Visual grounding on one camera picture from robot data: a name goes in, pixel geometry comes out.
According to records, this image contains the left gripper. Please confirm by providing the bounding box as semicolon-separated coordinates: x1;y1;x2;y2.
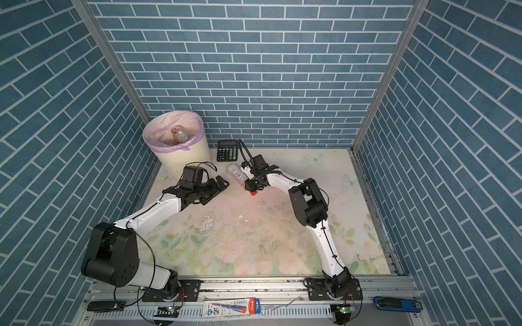
192;174;230;204

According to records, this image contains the clear bottle red white label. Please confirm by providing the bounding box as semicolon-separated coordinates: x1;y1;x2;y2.
171;125;190;145

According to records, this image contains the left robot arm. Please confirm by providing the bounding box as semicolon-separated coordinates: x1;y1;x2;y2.
81;165;229;301

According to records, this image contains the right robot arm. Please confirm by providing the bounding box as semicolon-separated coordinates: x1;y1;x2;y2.
241;155;355;298

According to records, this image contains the white bin with pink liner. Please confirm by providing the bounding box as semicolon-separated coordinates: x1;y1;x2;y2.
142;111;212;179

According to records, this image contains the black desk calculator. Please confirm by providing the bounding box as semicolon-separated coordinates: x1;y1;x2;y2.
216;139;239;162

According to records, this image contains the white red blue tube package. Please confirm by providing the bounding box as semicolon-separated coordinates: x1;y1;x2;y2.
201;297;262;318

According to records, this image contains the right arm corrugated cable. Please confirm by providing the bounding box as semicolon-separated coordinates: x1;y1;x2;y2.
237;139;254;166

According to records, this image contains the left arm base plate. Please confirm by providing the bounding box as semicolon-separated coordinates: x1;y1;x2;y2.
142;279;202;303

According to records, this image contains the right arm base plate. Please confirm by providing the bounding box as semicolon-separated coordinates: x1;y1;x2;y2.
303;278;363;301

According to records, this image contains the white slotted cable duct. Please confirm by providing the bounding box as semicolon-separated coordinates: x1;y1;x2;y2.
92;304;333;321

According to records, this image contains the blue black device on rail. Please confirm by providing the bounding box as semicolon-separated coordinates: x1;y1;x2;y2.
373;296;423;313

